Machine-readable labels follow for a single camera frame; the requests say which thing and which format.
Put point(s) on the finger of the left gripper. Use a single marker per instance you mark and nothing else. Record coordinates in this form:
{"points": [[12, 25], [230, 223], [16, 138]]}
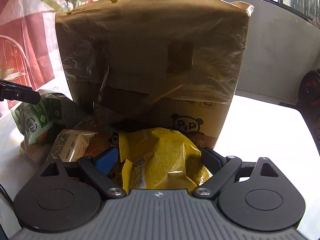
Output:
{"points": [[13, 91]]}

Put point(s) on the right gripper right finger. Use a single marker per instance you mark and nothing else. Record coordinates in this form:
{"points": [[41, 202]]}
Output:
{"points": [[223, 170]]}

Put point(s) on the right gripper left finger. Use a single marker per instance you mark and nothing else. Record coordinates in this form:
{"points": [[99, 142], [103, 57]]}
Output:
{"points": [[96, 169]]}

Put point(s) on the beige cracker packet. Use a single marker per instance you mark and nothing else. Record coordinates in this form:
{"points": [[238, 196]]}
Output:
{"points": [[70, 145]]}

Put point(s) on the green snack packet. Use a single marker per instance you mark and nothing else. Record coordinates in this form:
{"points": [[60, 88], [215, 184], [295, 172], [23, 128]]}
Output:
{"points": [[41, 123]]}

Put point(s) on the yellow snack bag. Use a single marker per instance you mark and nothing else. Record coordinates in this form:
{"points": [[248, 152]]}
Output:
{"points": [[160, 159]]}

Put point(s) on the red floral curtain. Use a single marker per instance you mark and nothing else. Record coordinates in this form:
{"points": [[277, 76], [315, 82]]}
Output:
{"points": [[29, 51]]}

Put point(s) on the black exercise bike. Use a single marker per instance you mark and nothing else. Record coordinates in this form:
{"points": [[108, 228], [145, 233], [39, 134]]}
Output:
{"points": [[308, 103]]}

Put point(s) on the cardboard box with plastic liner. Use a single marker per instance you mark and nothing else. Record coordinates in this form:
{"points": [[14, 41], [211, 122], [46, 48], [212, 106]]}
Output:
{"points": [[141, 64]]}

